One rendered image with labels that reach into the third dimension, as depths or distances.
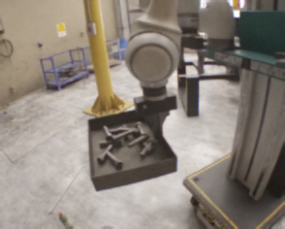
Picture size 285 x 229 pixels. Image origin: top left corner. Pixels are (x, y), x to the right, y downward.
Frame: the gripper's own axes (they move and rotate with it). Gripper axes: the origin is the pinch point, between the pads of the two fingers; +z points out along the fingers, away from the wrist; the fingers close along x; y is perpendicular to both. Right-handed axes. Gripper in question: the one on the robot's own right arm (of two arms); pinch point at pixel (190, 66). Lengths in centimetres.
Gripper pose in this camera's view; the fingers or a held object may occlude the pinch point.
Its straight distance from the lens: 84.2
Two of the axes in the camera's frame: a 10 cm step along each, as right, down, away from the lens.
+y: 9.0, -2.7, 3.3
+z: 1.0, 8.8, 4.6
